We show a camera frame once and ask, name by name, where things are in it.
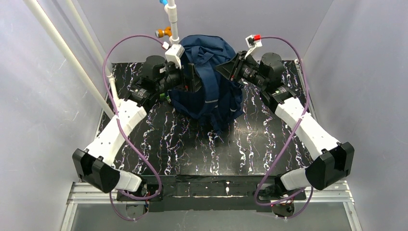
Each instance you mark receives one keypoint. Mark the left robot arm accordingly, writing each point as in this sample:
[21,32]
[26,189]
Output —
[94,164]

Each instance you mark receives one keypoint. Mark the blue pipe fitting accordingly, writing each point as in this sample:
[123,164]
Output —
[164,2]

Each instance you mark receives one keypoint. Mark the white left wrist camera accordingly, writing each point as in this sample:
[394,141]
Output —
[174,53]

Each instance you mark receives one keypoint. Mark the white PVC pipe frame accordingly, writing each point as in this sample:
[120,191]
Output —
[64,77]

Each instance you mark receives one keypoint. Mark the orange hose nozzle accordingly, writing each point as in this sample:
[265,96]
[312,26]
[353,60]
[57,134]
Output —
[160,33]

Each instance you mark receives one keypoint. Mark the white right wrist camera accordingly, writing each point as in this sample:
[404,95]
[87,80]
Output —
[253,42]

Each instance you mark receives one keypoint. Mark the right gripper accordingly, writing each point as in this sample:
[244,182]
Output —
[237,67]

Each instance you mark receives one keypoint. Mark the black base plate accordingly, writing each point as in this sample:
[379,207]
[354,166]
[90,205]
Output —
[204,193]

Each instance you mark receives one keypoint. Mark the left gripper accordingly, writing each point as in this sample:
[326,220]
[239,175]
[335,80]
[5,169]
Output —
[186,78]

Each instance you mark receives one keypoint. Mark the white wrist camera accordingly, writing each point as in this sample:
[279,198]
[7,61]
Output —
[174,53]
[253,42]

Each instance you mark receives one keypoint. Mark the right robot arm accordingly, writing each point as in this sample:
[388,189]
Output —
[332,160]

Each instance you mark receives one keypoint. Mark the navy blue backpack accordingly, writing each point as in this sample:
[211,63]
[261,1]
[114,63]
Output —
[218,102]

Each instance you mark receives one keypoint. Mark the green hose nozzle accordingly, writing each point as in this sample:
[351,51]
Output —
[164,97]

